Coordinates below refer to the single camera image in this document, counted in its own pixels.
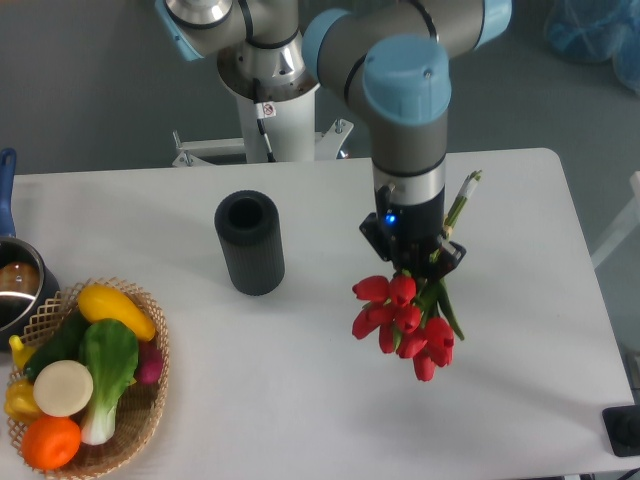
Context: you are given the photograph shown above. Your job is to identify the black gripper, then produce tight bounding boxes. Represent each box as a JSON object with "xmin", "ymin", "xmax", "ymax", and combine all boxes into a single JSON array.
[{"xmin": 359, "ymin": 186, "xmax": 467, "ymax": 278}]

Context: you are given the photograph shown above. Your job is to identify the red tulip bouquet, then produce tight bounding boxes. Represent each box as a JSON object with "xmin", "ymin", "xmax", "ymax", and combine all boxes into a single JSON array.
[{"xmin": 351, "ymin": 170, "xmax": 483, "ymax": 382}]

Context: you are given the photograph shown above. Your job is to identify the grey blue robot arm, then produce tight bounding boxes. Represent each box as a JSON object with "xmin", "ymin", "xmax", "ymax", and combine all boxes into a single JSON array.
[{"xmin": 155, "ymin": 1, "xmax": 512, "ymax": 280}]

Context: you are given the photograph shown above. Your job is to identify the black ribbed cylindrical vase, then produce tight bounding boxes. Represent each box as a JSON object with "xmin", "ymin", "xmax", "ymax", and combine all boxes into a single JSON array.
[{"xmin": 214, "ymin": 190, "xmax": 285, "ymax": 296}]

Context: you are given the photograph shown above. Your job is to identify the blue plastic bag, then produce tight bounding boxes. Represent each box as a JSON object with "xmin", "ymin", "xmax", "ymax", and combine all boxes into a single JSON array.
[{"xmin": 543, "ymin": 1, "xmax": 639, "ymax": 93}]

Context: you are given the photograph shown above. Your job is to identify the black device at edge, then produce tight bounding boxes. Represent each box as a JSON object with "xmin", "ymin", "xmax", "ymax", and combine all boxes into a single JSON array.
[{"xmin": 602, "ymin": 405, "xmax": 639, "ymax": 458}]

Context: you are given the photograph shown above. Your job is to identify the purple red radish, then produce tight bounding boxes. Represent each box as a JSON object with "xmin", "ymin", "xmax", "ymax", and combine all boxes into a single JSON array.
[{"xmin": 134, "ymin": 342, "xmax": 164, "ymax": 385}]

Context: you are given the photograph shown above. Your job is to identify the yellow squash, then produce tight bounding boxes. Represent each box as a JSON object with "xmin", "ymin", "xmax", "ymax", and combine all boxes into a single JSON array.
[{"xmin": 77, "ymin": 284, "xmax": 156, "ymax": 342}]

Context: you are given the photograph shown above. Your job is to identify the green bok choy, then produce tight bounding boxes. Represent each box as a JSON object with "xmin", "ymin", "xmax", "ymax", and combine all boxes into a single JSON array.
[{"xmin": 80, "ymin": 319, "xmax": 139, "ymax": 446}]

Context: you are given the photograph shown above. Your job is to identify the woven wicker basket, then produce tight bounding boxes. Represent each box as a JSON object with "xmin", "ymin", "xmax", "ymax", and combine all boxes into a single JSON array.
[{"xmin": 19, "ymin": 277, "xmax": 170, "ymax": 479}]

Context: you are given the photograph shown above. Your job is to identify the dark green cucumber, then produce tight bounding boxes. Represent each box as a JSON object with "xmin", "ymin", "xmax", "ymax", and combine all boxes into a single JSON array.
[{"xmin": 23, "ymin": 310, "xmax": 90, "ymax": 383}]

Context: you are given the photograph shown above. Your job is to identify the cream round onion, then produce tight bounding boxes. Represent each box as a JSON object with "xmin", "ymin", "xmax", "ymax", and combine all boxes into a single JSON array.
[{"xmin": 33, "ymin": 360, "xmax": 93, "ymax": 417}]

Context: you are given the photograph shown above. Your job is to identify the small yellow banana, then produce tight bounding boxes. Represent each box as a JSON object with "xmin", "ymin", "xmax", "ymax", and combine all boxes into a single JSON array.
[{"xmin": 9, "ymin": 335, "xmax": 36, "ymax": 370}]

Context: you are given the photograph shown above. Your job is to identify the orange fruit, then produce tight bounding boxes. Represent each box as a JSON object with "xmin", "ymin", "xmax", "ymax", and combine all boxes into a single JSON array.
[{"xmin": 21, "ymin": 416, "xmax": 81, "ymax": 470}]

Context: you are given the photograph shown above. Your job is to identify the yellow bell pepper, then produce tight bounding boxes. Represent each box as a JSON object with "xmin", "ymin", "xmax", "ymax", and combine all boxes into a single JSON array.
[{"xmin": 4, "ymin": 379, "xmax": 43, "ymax": 424}]

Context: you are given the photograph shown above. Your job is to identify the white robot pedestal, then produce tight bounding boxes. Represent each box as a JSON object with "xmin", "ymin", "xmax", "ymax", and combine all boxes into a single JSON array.
[{"xmin": 172, "ymin": 85, "xmax": 354, "ymax": 167}]

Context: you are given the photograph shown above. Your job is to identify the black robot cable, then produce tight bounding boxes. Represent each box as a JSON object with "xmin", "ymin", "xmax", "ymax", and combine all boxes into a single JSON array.
[{"xmin": 252, "ymin": 78, "xmax": 277, "ymax": 164}]

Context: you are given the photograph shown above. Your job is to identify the white frame at right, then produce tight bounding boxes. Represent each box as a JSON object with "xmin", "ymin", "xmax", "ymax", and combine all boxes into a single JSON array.
[{"xmin": 590, "ymin": 171, "xmax": 639, "ymax": 269}]

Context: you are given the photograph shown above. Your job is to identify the blue handled steel pot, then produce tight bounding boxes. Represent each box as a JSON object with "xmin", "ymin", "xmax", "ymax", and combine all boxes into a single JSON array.
[{"xmin": 1, "ymin": 148, "xmax": 59, "ymax": 352}]

